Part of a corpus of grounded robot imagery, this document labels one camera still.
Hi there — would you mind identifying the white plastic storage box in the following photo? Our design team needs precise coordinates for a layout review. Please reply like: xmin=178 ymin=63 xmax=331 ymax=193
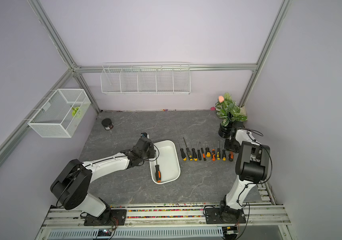
xmin=150 ymin=140 xmax=181 ymax=185

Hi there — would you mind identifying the orange black large screwdriver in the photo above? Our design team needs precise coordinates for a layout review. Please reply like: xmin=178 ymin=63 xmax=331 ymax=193
xmin=155 ymin=160 xmax=161 ymax=183

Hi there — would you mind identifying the yellow cap short screwdriver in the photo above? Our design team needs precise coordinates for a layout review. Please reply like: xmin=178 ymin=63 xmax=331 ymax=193
xmin=205 ymin=144 xmax=212 ymax=158

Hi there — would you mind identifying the small orange black screwdriver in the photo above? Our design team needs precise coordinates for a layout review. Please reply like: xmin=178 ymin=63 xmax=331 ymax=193
xmin=199 ymin=142 xmax=207 ymax=161

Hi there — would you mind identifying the black grey handle screwdriver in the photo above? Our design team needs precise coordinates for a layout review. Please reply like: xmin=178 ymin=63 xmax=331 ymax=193
xmin=196 ymin=142 xmax=202 ymax=161

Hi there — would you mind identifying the black handle long screwdriver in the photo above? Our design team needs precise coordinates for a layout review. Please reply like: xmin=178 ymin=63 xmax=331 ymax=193
xmin=191 ymin=142 xmax=198 ymax=161

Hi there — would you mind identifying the yellow black brown-shaft screwdriver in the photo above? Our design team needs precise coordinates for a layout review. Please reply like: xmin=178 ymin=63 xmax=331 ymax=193
xmin=183 ymin=138 xmax=193 ymax=161

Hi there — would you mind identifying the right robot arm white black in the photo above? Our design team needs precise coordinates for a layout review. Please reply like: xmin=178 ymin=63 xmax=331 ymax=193
xmin=224 ymin=129 xmax=272 ymax=210

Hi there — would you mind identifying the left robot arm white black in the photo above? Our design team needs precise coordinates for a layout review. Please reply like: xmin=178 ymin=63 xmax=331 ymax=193
xmin=50 ymin=135 xmax=160 ymax=222

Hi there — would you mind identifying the artificial green potted plant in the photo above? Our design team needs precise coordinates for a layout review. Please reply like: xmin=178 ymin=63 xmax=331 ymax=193
xmin=215 ymin=93 xmax=248 ymax=139

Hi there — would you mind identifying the small black jar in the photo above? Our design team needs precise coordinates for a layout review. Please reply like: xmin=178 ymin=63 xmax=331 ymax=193
xmin=101 ymin=118 xmax=114 ymax=131

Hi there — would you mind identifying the green object in basket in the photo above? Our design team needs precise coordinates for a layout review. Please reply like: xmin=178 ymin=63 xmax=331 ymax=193
xmin=72 ymin=107 xmax=81 ymax=118

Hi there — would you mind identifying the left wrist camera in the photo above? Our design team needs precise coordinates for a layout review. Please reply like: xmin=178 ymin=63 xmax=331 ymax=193
xmin=141 ymin=133 xmax=149 ymax=139

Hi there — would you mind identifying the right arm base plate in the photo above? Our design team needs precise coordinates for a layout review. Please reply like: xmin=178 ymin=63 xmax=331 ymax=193
xmin=203 ymin=206 xmax=247 ymax=225

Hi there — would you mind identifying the aluminium frame rail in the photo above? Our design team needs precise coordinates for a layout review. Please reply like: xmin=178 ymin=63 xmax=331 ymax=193
xmin=74 ymin=63 xmax=257 ymax=74

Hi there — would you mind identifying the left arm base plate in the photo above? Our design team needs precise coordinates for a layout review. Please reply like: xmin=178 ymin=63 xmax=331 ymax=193
xmin=84 ymin=209 xmax=127 ymax=226

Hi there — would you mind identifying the long white wire wall basket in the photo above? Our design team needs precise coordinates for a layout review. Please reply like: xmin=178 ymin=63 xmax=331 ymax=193
xmin=100 ymin=62 xmax=191 ymax=95

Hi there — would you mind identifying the white perforated cable duct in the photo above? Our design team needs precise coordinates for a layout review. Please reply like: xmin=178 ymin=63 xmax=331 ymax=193
xmin=46 ymin=227 xmax=224 ymax=240

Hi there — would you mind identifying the white wire cube basket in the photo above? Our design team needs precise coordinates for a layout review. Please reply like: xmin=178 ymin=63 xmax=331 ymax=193
xmin=28 ymin=89 xmax=91 ymax=138

